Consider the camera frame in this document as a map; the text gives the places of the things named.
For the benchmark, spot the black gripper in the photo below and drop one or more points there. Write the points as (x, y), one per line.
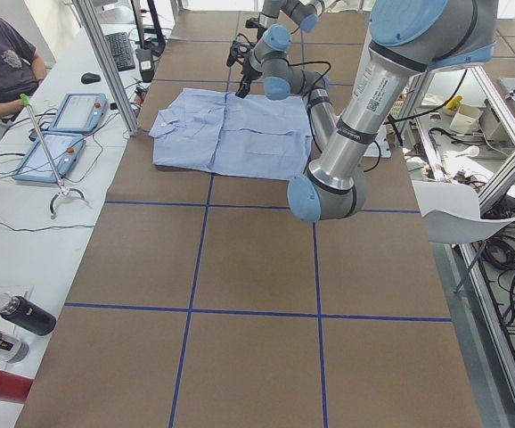
(249, 71)

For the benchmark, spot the light blue striped shirt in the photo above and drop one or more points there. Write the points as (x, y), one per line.
(221, 133)

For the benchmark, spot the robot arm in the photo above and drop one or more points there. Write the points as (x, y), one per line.
(405, 38)
(305, 15)

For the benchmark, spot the black keyboard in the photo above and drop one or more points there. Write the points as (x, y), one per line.
(120, 50)

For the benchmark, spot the black computer mouse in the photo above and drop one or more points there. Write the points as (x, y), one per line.
(90, 78)

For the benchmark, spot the upper blue teach pendant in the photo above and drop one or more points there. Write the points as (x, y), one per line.
(80, 113)

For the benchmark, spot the reacher grabber stick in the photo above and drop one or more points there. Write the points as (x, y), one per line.
(63, 190)

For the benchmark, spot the white cardboard box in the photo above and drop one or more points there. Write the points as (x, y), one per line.
(466, 119)

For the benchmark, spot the seated person grey shirt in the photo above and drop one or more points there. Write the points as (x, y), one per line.
(22, 70)

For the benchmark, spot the white chair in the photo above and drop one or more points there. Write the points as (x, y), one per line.
(451, 214)

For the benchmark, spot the black water bottle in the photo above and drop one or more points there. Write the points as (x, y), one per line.
(25, 314)

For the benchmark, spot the red cylindrical bottle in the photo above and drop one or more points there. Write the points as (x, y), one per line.
(14, 388)

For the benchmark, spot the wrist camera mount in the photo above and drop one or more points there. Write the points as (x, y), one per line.
(238, 52)

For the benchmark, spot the aluminium frame post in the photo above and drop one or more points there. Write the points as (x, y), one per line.
(93, 29)

